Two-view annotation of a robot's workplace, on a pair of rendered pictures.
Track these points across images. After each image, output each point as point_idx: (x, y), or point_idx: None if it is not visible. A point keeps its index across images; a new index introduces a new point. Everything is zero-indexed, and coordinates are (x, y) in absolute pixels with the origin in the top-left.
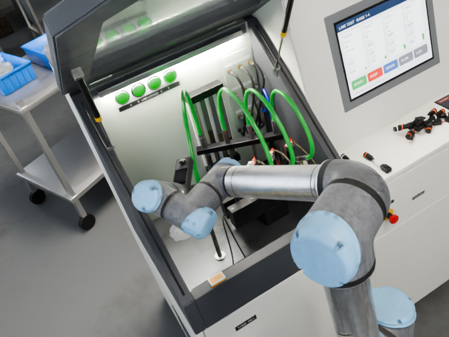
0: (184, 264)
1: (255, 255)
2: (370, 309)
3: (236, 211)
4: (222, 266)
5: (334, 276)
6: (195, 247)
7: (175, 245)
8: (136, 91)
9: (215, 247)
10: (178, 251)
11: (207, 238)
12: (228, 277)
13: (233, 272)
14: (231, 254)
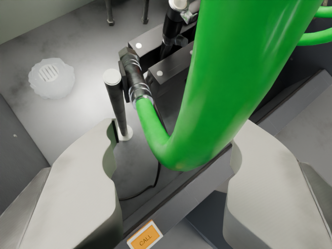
0: (64, 145)
1: (207, 178)
2: None
3: (167, 80)
4: (129, 151)
5: None
6: (80, 112)
7: (44, 106)
8: None
9: (121, 131)
10: (50, 119)
11: (99, 97)
12: (164, 228)
13: (173, 216)
14: (159, 164)
